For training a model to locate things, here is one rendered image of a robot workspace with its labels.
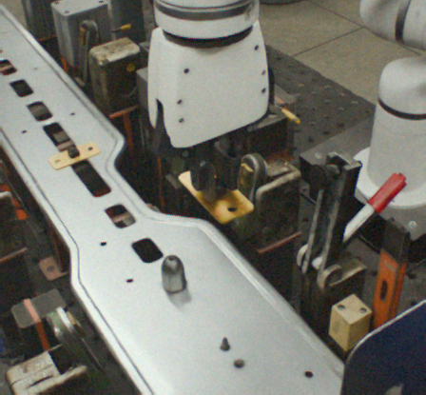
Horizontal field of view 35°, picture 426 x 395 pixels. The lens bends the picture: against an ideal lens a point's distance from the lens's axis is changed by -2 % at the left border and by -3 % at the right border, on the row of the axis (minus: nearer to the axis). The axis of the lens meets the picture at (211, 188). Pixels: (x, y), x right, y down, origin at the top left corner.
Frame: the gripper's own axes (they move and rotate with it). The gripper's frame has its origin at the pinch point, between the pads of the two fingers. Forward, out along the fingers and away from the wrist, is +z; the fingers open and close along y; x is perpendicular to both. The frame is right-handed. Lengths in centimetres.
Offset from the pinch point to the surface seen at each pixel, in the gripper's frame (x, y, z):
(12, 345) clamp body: -38, 20, 54
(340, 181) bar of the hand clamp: 1.0, -15.3, 7.5
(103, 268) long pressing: -20.6, 6.4, 27.3
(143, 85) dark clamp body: -51, -16, 21
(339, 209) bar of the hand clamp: 1.6, -15.1, 11.1
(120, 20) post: -94, -31, 30
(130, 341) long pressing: -7.4, 8.8, 27.4
